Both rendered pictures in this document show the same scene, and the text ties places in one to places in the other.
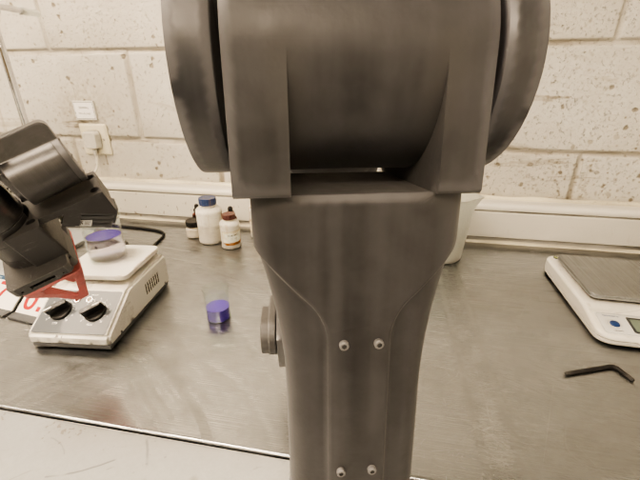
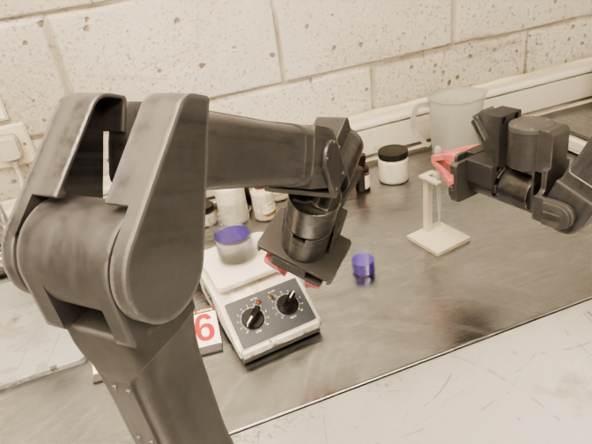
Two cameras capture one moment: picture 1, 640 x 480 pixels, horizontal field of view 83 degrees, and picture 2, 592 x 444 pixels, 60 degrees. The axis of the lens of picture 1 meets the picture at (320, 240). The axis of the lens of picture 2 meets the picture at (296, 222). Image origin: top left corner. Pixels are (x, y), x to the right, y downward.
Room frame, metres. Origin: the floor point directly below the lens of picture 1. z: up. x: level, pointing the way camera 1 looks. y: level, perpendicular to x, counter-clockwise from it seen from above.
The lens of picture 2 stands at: (-0.09, 0.58, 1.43)
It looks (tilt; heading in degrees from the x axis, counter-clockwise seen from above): 30 degrees down; 335
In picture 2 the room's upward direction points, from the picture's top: 8 degrees counter-clockwise
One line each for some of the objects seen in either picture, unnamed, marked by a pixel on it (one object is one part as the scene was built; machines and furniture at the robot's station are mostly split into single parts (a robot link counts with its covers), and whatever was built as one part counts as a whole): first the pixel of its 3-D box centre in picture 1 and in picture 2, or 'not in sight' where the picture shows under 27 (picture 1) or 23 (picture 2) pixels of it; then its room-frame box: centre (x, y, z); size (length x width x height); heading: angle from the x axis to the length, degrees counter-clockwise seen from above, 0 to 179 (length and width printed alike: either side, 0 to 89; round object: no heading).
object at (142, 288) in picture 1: (109, 290); (252, 289); (0.55, 0.37, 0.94); 0.22 x 0.13 x 0.08; 176
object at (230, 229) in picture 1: (230, 230); (262, 198); (0.81, 0.22, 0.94); 0.05 x 0.05 x 0.09
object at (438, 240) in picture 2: not in sight; (439, 209); (0.51, 0.01, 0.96); 0.08 x 0.08 x 0.13; 1
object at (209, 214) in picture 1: (210, 219); (230, 196); (0.85, 0.28, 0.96); 0.06 x 0.06 x 0.11
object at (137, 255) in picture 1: (111, 260); (241, 259); (0.57, 0.37, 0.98); 0.12 x 0.12 x 0.01; 86
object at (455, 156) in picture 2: not in sight; (458, 163); (0.47, 0.01, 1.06); 0.09 x 0.07 x 0.07; 1
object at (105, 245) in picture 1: (106, 237); (234, 236); (0.57, 0.37, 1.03); 0.07 x 0.06 x 0.08; 85
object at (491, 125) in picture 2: not in sight; (492, 142); (0.40, 0.01, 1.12); 0.07 x 0.06 x 0.11; 91
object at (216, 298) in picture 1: (217, 302); (362, 256); (0.52, 0.18, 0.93); 0.04 x 0.04 x 0.06
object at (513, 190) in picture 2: not in sight; (524, 184); (0.34, 0.01, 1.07); 0.07 x 0.06 x 0.07; 1
